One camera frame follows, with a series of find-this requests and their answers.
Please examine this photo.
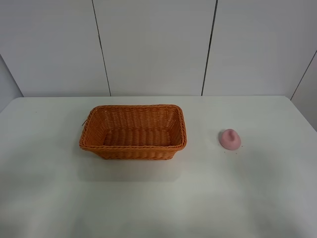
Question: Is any orange woven wicker basket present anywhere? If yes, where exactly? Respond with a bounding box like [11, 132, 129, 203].
[79, 104, 187, 160]

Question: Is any pink peach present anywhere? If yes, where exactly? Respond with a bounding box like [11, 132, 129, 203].
[218, 129, 241, 151]

